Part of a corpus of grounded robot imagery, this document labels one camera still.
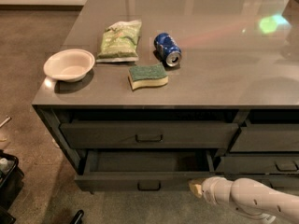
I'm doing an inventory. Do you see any grey counter cabinet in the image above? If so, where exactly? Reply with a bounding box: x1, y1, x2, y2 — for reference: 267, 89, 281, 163
32, 0, 299, 194

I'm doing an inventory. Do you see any metal rod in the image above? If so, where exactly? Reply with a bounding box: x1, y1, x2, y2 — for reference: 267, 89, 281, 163
0, 116, 12, 129

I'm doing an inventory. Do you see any green chip bag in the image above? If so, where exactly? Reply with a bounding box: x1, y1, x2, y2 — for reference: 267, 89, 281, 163
96, 20, 142, 63

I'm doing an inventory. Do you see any black object on floor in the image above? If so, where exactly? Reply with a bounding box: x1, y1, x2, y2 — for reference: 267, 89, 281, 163
70, 210, 84, 224

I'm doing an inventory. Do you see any black bin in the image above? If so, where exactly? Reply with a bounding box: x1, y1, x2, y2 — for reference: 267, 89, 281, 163
0, 152, 24, 224

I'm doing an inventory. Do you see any white bowl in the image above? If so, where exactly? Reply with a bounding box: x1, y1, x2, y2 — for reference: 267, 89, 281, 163
44, 49, 95, 82

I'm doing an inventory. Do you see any green yellow sponge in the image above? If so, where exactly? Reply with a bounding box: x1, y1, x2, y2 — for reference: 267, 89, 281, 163
128, 63, 168, 91

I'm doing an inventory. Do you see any blue soda can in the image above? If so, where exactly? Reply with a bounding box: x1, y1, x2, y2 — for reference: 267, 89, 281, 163
154, 33, 181, 67

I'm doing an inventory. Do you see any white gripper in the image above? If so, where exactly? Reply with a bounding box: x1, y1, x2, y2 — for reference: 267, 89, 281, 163
188, 176, 233, 205

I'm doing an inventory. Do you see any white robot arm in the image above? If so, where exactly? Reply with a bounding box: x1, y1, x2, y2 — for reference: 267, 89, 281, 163
189, 176, 299, 224

